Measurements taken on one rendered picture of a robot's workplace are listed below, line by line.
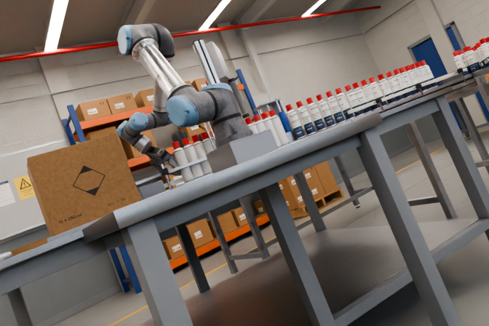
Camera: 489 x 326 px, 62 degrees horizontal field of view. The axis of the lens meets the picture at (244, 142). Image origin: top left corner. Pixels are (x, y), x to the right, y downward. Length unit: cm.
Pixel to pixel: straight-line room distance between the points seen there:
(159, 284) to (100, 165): 69
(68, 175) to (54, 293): 471
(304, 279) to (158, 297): 69
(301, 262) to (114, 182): 71
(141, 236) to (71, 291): 527
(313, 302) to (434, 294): 39
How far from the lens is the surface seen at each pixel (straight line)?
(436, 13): 963
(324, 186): 616
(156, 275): 93
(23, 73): 672
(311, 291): 152
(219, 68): 203
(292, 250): 148
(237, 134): 150
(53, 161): 151
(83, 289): 619
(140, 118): 188
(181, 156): 199
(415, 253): 143
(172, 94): 150
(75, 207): 149
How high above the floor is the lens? 79
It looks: 5 degrees up
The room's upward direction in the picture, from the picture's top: 22 degrees counter-clockwise
